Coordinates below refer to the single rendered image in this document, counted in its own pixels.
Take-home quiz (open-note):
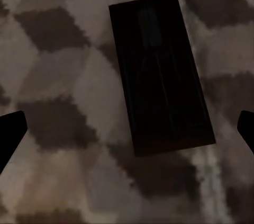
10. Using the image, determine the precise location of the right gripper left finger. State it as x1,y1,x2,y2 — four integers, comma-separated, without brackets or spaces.
0,111,28,174

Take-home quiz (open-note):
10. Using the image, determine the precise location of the mousetrap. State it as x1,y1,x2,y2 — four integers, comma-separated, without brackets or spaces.
108,0,216,158

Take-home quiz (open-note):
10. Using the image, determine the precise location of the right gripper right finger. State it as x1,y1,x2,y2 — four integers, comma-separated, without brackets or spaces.
237,110,254,152

